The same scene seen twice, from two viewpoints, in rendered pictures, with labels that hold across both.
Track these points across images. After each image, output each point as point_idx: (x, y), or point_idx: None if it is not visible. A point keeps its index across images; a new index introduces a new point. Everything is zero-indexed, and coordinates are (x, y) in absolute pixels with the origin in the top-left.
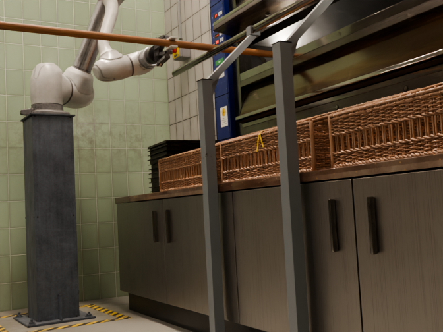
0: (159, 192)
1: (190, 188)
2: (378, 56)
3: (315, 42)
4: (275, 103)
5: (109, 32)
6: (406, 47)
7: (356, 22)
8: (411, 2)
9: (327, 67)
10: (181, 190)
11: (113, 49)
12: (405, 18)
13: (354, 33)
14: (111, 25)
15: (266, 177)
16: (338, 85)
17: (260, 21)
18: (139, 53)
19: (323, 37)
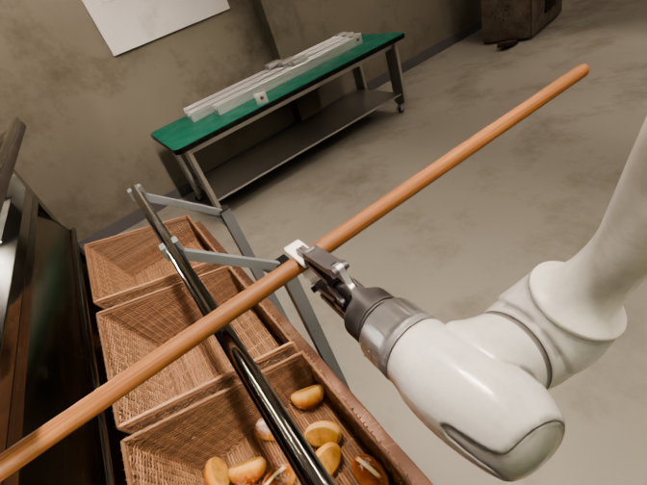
0: (429, 480)
1: (351, 393)
2: (56, 318)
3: (3, 360)
4: (247, 242)
5: (602, 222)
6: (56, 295)
7: (11, 294)
8: (21, 254)
9: (41, 382)
10: (370, 413)
11: (533, 268)
12: (32, 269)
13: (22, 308)
14: (612, 195)
15: (271, 302)
16: (94, 360)
17: (166, 229)
18: (442, 322)
19: (3, 342)
